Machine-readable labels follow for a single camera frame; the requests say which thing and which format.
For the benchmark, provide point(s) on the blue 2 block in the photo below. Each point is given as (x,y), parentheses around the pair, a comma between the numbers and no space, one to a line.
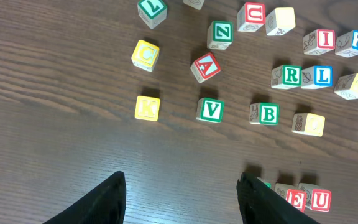
(347,44)

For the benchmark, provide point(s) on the green N block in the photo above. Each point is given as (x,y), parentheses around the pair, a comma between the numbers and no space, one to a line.
(268,184)

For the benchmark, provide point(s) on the green B block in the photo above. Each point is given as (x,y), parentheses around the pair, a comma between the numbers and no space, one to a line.
(264,114)

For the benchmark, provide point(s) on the red I block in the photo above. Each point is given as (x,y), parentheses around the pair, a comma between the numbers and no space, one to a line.
(319,42)

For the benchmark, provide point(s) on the green R block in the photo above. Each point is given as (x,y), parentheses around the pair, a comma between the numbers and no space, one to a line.
(286,77)

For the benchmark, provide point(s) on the red E block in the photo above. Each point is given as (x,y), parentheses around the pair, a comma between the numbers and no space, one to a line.
(294,196)

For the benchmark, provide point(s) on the green Z block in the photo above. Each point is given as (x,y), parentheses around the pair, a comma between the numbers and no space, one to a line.
(220,35)

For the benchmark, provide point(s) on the yellow C block left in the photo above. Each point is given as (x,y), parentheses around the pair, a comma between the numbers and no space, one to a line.
(145,55)

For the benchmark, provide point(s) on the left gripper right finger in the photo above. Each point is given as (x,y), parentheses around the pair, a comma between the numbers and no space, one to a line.
(259,204)

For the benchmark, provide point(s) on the blue L block centre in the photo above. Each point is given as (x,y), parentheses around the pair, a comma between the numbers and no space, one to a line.
(316,77)

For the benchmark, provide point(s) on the red A block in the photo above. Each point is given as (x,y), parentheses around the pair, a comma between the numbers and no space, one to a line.
(205,67)

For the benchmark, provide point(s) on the yellow o block row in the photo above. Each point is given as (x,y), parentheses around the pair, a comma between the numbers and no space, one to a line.
(308,124)
(347,87)

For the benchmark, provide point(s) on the green L block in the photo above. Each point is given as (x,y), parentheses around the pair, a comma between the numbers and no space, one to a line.
(152,12)

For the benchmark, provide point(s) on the yellow O block middle row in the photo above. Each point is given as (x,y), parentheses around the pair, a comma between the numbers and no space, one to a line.
(347,87)

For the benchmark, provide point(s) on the red U block top row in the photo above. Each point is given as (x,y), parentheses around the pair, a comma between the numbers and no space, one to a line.
(251,17)

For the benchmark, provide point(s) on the yellow O block bottom row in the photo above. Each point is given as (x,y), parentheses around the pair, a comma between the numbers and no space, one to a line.
(308,124)

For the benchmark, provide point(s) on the green V block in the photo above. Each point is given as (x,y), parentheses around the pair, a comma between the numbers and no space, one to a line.
(210,110)

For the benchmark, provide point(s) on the yellow K block left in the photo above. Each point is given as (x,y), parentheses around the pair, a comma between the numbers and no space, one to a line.
(147,108)

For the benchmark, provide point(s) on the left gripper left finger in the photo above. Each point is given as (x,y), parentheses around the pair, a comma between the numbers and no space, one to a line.
(106,203)

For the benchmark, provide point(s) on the green J block far left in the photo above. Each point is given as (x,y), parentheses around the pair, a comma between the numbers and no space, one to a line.
(197,4)

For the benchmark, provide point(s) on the yellow S block top row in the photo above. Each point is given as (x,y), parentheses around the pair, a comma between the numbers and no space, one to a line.
(280,21)

